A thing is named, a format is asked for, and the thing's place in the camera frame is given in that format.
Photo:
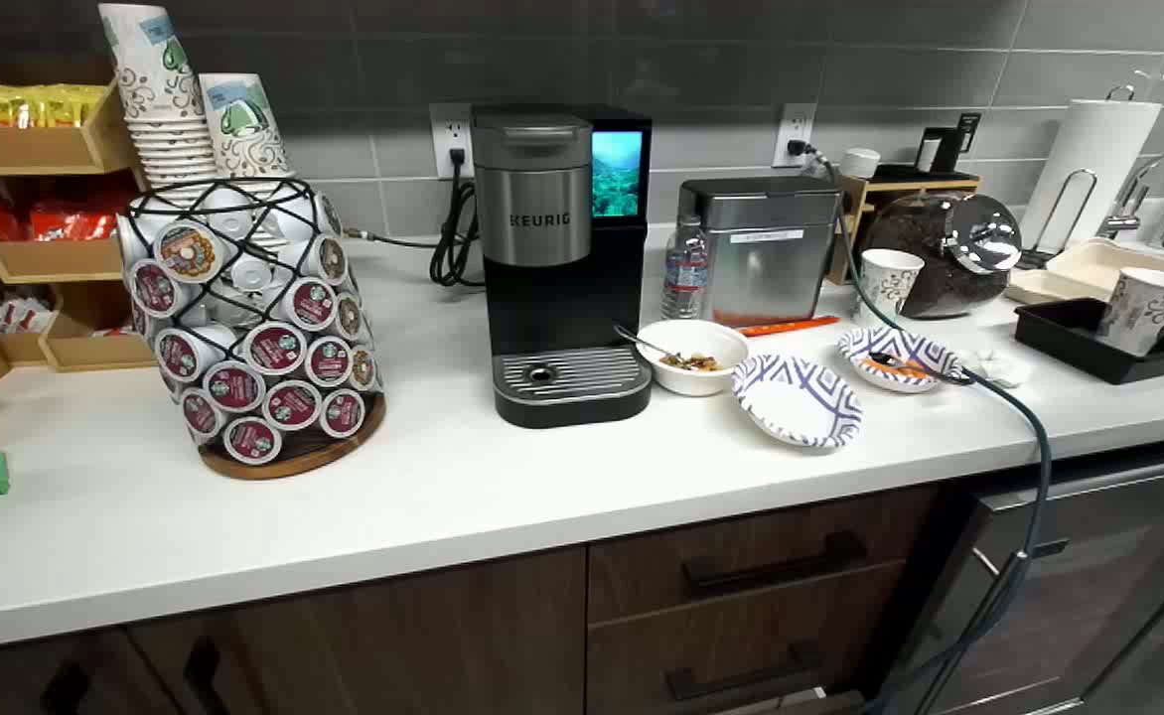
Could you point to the brown wooden cabinet door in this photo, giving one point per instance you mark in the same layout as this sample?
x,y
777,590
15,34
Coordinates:
x,y
383,641

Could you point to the printed paper cup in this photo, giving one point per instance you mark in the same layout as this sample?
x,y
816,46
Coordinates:
x,y
893,278
1140,310

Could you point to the white bowl with food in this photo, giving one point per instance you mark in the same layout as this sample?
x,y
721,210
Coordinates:
x,y
701,376

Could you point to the black silver Keurig coffee machine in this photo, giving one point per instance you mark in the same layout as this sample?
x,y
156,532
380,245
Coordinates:
x,y
542,250

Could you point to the white wall outlet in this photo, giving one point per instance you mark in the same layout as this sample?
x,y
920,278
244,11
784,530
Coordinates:
x,y
795,124
449,124

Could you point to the red snack packets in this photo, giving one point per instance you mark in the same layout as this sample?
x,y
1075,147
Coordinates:
x,y
56,220

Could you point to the tall stack of paper cups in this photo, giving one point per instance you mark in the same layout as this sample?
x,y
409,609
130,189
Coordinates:
x,y
156,93

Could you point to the paper towel roll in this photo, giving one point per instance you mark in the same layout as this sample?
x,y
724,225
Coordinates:
x,y
1097,165

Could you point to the blue patterned plate with food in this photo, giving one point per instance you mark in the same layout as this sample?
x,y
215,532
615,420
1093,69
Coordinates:
x,y
901,357

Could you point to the yellow snack packets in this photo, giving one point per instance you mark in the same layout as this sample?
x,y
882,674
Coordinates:
x,y
27,106

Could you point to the black plastic tray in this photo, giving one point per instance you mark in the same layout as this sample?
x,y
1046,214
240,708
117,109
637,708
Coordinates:
x,y
1070,346

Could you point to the clear plastic water bottle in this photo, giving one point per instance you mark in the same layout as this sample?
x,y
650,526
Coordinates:
x,y
689,273

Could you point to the spoon in bowl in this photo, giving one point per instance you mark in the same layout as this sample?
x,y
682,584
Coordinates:
x,y
637,340

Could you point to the short stack of paper cups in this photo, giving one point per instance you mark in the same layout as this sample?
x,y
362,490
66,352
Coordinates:
x,y
244,124

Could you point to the white napkin pile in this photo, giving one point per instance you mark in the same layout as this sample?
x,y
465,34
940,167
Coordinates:
x,y
997,365

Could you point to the black dishwasher front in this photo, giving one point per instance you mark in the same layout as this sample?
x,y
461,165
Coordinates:
x,y
1097,571

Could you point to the brown wooden drawer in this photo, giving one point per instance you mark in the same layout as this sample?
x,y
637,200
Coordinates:
x,y
742,543
724,647

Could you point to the blue patterned paper plate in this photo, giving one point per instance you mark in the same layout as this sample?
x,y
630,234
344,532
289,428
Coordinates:
x,y
801,404

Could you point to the orange strip of packets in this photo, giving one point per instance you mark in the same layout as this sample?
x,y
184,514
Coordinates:
x,y
780,324

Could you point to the small white cup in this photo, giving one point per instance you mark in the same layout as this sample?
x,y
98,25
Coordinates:
x,y
861,160

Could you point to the stainless steel recycle bin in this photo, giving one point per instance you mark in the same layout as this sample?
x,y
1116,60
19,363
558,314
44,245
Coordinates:
x,y
766,250

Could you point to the wooden snack organizer shelf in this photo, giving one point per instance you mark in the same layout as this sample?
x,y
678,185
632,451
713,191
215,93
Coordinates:
x,y
50,259

